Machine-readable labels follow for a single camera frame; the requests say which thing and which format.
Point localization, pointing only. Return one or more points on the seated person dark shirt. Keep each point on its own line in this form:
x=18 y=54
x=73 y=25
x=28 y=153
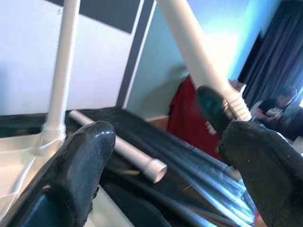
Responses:
x=272 y=108

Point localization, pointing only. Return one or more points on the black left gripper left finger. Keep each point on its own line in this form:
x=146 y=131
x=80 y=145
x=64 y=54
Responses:
x=71 y=170

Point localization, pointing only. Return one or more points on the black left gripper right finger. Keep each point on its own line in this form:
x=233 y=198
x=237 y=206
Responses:
x=265 y=165

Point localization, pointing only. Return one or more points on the dark blue curtain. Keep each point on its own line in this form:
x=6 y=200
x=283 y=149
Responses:
x=272 y=47

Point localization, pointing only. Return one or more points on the white plastic table top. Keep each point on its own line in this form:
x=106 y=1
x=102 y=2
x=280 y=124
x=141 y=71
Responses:
x=16 y=153

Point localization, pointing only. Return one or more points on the white plastic table leg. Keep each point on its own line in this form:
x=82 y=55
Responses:
x=189 y=35
x=62 y=71
x=132 y=153

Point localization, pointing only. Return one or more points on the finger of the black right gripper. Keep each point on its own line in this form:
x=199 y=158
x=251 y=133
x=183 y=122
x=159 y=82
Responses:
x=213 y=106

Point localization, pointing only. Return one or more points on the red cloth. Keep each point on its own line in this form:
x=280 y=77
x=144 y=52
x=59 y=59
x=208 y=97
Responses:
x=187 y=118

